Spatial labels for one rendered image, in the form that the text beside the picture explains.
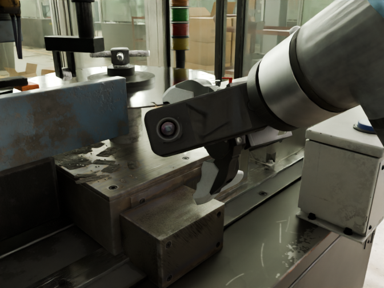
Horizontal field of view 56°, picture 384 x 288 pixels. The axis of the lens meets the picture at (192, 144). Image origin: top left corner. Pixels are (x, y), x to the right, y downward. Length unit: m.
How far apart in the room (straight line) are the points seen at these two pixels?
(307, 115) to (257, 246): 0.29
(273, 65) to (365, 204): 0.32
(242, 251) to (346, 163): 0.19
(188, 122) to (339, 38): 0.15
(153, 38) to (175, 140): 0.93
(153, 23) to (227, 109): 0.92
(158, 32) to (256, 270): 0.89
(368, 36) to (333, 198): 0.37
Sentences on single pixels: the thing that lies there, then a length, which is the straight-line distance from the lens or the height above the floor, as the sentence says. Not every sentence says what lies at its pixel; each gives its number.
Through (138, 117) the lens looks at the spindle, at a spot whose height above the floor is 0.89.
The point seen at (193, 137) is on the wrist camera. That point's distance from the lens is 0.33.
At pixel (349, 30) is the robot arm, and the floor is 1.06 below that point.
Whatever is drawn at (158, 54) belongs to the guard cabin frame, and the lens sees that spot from 1.22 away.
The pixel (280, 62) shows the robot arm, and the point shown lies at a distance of 0.29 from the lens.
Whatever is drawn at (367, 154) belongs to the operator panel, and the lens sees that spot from 0.54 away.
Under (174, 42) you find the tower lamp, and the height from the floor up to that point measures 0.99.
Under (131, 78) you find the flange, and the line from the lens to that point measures 0.59.
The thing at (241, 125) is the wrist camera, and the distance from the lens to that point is 0.33.
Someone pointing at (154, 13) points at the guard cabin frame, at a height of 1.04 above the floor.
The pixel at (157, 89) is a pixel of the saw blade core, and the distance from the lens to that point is 0.55.
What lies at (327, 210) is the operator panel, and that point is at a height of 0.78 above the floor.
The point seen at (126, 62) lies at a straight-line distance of 0.60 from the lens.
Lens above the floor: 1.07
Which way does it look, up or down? 21 degrees down
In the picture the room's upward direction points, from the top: straight up
